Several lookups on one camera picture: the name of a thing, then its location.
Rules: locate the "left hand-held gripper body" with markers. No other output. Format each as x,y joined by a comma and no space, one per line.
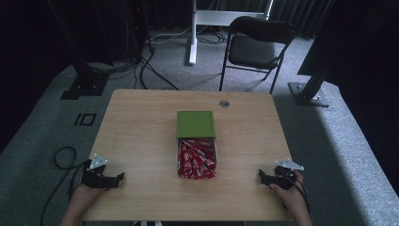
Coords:
98,180

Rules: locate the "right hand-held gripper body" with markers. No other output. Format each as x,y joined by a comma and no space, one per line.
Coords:
284,179

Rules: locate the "person's right hand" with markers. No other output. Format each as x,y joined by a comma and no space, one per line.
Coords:
291,196

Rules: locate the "person's left hand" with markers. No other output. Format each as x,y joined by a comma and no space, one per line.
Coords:
83,196

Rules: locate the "white box drawer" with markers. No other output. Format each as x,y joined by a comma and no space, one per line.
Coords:
178,157

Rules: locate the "pile of red snack packets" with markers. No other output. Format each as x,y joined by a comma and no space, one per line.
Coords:
197,158

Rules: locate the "grey round table grommet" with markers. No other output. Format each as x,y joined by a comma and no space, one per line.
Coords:
224,104

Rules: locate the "green box sleeve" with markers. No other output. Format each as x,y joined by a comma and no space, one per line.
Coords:
195,124

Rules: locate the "black metal stand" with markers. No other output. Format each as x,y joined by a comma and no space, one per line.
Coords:
309,94
84,84

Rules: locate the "black folding chair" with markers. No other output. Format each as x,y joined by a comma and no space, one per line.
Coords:
255,47

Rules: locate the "dark computer tower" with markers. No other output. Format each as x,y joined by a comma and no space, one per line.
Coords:
138,28

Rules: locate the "dark curtain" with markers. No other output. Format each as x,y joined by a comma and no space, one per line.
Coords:
301,15

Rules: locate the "white desk frame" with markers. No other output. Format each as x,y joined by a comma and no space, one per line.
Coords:
194,31

